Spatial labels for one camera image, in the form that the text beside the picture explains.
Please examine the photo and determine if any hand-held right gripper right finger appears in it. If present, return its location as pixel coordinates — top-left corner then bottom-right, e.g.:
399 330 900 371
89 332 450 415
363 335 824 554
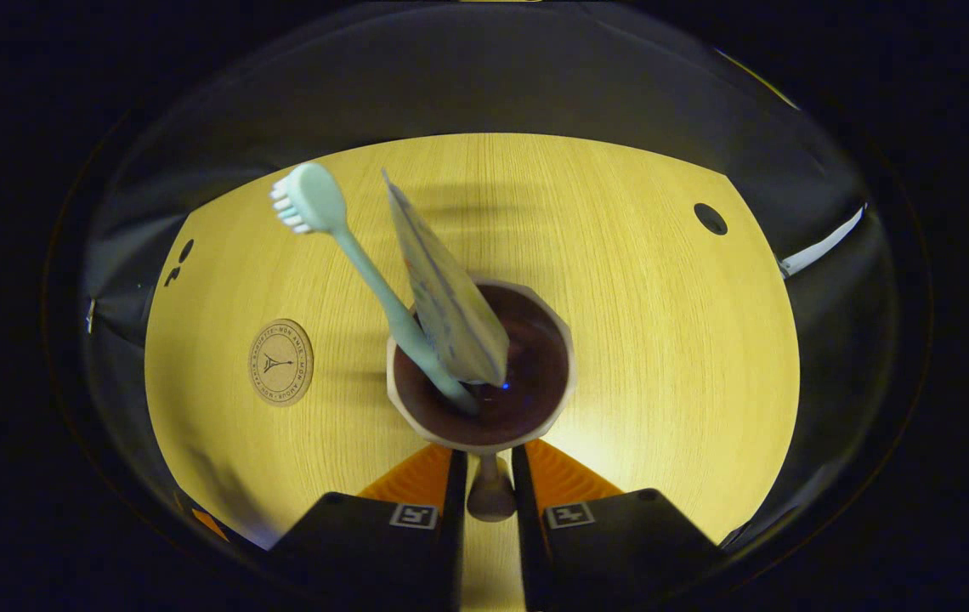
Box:
512 438 724 612

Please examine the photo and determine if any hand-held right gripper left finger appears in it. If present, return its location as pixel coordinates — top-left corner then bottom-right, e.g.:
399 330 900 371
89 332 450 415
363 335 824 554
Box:
268 443 469 612

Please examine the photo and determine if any beige cup with brown inside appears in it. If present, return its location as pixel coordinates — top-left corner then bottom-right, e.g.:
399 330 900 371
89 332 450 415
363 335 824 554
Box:
387 279 576 522

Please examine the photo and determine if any round cork coaster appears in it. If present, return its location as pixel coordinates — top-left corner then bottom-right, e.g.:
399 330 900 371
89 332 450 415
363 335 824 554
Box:
248 319 315 407

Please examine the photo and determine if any white toothpaste tube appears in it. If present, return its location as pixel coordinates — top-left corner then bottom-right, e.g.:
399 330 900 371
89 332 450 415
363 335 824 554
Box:
381 168 511 388

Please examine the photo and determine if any mint green toothbrush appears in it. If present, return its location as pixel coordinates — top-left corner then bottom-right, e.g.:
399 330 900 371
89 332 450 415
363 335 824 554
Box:
270 161 482 417

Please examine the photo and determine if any wooden desktop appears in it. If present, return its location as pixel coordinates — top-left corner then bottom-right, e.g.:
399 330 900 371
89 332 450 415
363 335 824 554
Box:
144 132 800 612

